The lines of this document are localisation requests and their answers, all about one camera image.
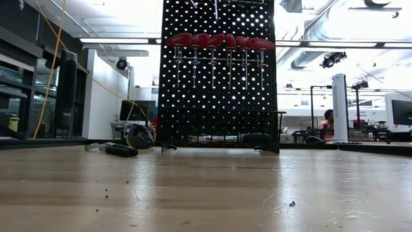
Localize chrome pliers with black handles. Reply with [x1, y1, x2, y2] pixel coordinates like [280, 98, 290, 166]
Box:
[84, 142, 139, 158]

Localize black metal pegboard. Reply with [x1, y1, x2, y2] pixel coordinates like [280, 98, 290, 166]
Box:
[156, 0, 279, 154]

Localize grey rolled cloth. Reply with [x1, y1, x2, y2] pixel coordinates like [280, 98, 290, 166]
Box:
[126, 124, 155, 150]

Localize black monitor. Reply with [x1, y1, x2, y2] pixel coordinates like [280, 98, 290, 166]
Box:
[391, 99, 412, 126]
[119, 99, 157, 122]

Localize black ceiling spotlight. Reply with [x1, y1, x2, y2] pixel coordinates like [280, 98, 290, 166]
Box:
[115, 57, 129, 71]
[320, 51, 348, 69]

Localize black pipe stand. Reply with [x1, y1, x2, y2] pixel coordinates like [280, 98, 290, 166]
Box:
[310, 84, 333, 130]

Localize white ceiling light strip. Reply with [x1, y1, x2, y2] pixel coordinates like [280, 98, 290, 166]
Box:
[79, 37, 162, 44]
[276, 41, 412, 49]

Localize person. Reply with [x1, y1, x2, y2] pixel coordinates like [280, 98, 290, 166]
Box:
[318, 108, 335, 141]

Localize tall black speaker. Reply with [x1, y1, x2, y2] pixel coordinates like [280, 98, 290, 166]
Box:
[54, 48, 79, 137]

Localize dark glass shelving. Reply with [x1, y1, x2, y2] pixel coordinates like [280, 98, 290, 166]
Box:
[0, 25, 42, 139]

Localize yellow-green bin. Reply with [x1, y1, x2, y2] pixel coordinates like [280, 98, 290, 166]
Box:
[8, 116, 20, 132]

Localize black wire basket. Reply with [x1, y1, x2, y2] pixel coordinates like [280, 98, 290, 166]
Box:
[156, 106, 287, 148]

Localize silver ventilation duct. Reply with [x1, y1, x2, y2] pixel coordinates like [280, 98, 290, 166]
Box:
[278, 9, 355, 70]

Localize chrome hook rail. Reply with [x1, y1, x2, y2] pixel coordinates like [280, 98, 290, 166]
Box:
[225, 0, 265, 5]

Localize black camera stand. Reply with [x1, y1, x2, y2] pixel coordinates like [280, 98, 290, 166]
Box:
[352, 79, 370, 130]

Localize yellow cable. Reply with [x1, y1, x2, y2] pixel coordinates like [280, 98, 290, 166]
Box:
[33, 0, 155, 136]

